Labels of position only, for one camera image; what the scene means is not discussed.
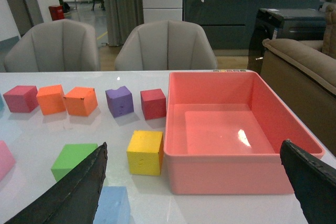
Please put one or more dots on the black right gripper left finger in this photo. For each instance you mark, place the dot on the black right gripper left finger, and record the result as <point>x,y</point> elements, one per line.
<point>73,199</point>

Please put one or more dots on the crimson foam block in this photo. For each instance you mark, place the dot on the crimson foam block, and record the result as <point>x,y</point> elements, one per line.
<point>21,99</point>

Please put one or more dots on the left grey armchair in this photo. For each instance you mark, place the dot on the left grey armchair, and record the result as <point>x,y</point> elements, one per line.
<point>58,46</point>

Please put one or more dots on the right grey armchair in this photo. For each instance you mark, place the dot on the right grey armchair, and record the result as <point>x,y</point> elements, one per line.
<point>166,45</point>

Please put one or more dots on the orange foam block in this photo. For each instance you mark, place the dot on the orange foam block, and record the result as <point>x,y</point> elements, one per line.
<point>80,101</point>
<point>50,99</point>

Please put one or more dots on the grey armchair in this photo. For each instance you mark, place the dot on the grey armchair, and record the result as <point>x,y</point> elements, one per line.
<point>166,45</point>
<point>58,46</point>

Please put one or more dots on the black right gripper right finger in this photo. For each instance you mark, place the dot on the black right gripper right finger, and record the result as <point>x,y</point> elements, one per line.
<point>313,182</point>

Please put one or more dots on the black appliance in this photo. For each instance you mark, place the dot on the black appliance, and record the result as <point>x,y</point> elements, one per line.
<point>297,24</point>

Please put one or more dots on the teal plastic bin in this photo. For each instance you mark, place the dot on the teal plastic bin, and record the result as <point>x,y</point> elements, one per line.
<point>1,102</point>

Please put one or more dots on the red trash bin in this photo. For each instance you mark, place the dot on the red trash bin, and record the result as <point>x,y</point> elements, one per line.
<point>56,12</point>

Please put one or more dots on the yellow foam block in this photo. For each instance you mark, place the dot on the yellow foam block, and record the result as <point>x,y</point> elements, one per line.
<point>145,153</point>

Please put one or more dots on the pink foam block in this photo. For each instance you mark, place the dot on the pink foam block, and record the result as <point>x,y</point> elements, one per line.
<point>7,160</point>

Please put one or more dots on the brown sofa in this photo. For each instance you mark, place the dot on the brown sofa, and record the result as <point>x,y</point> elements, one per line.
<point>302,73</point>

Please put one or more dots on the pink plastic bin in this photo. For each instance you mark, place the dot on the pink plastic bin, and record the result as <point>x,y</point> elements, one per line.
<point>224,132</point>

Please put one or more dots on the green foam block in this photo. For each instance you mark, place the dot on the green foam block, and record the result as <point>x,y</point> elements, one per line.
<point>69,157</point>

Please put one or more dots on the notched purple foam block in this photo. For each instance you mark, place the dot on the notched purple foam block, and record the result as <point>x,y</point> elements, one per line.
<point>120,101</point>

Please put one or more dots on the grey curtain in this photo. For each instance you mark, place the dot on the grey curtain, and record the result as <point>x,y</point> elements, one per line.
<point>122,17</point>

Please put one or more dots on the light blue foam block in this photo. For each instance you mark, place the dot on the light blue foam block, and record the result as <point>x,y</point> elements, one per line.
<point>113,205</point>

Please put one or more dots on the dark kitchen counter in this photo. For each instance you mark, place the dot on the dark kitchen counter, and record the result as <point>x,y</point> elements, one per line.
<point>229,24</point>

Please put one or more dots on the dark red foam block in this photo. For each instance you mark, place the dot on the dark red foam block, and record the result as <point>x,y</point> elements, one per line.
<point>153,104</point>

